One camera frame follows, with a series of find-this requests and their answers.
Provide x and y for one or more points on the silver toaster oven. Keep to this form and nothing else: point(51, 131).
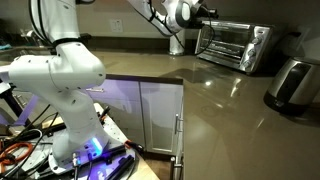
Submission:
point(263, 40)

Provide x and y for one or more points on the white base cabinet door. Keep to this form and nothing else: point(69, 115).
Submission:
point(161, 116)
point(123, 110)

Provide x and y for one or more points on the robot mounting table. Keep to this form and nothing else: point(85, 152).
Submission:
point(113, 130)

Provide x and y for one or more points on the silver oven control knob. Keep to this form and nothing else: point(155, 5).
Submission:
point(257, 40)
point(252, 53)
point(248, 64)

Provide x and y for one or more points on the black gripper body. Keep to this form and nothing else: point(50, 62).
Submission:
point(201, 20)

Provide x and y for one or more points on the stainless steel electric kettle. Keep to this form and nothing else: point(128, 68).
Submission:
point(293, 86)

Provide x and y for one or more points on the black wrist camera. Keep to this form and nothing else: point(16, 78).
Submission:
point(210, 12)

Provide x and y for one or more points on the black metal rail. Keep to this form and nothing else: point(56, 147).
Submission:
point(120, 168)

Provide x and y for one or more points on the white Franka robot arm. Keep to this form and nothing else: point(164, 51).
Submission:
point(66, 66)

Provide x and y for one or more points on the white wall outlet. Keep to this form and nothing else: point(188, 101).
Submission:
point(116, 25)

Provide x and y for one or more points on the glass toaster oven door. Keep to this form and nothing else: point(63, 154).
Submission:
point(223, 41)

